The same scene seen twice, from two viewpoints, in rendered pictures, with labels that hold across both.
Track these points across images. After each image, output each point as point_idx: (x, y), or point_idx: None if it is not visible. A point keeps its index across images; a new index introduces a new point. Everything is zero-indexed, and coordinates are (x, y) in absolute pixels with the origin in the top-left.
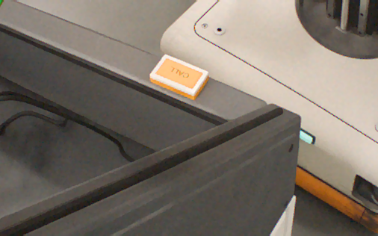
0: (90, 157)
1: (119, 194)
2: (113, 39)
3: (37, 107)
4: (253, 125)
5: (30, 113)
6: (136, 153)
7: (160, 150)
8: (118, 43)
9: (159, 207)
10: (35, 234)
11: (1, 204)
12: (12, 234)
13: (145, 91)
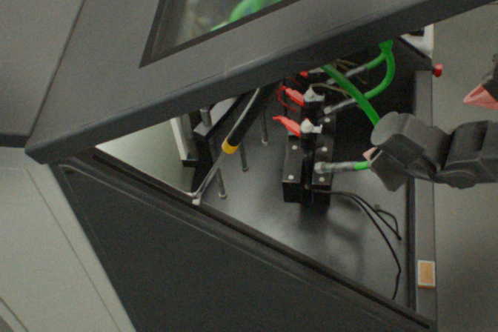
0: (387, 261)
1: (284, 256)
2: (433, 234)
3: (401, 221)
4: (395, 310)
5: (395, 219)
6: (402, 281)
7: (333, 269)
8: (432, 238)
9: (297, 276)
10: (232, 231)
11: (337, 231)
12: (223, 222)
13: (412, 263)
